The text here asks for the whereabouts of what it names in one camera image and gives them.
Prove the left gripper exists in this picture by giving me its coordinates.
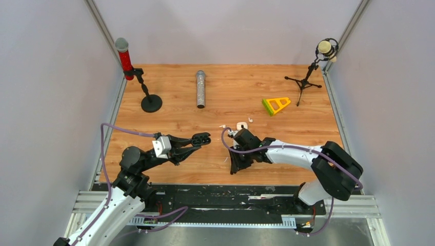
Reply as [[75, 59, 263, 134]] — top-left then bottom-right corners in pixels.
[[139, 134, 201, 172]]

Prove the black earbud charging case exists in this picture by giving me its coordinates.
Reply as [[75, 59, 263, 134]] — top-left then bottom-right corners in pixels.
[[191, 132, 211, 147]]

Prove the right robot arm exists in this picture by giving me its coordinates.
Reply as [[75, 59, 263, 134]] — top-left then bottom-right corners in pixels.
[[223, 128, 364, 214]]

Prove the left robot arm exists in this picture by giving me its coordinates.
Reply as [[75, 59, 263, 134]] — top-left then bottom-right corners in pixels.
[[54, 132, 211, 245]]

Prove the white earbud case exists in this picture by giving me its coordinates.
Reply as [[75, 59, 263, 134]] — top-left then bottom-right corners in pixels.
[[236, 122, 248, 131]]

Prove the green toy brick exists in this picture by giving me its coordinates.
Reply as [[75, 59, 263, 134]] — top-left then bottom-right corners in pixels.
[[262, 99, 274, 116]]

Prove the silver glitter microphone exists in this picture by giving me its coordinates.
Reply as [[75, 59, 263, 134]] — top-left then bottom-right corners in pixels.
[[196, 70, 206, 109]]

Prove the yellow triangular plastic piece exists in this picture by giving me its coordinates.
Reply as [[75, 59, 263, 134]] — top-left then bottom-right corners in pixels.
[[266, 97, 291, 116]]

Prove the red glitter microphone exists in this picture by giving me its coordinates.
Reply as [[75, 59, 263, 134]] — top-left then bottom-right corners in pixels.
[[114, 37, 134, 80]]

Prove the beige condenser microphone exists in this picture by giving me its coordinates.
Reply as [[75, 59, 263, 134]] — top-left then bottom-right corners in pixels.
[[317, 40, 339, 63]]

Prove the black tripod mic stand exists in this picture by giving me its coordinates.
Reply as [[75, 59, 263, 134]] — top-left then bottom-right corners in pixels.
[[284, 37, 339, 107]]

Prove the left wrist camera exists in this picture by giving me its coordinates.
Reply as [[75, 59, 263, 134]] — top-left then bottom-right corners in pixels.
[[152, 136, 172, 159]]

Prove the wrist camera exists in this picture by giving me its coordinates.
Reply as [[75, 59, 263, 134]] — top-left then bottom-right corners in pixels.
[[227, 129, 238, 138], [152, 136, 172, 159]]

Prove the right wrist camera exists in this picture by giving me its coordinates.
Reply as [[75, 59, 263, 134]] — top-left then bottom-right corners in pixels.
[[227, 129, 238, 138]]

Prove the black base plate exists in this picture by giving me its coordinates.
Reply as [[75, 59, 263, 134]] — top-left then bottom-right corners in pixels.
[[142, 184, 327, 224]]

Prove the slotted cable duct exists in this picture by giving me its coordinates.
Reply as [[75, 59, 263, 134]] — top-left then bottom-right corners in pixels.
[[129, 214, 297, 229]]

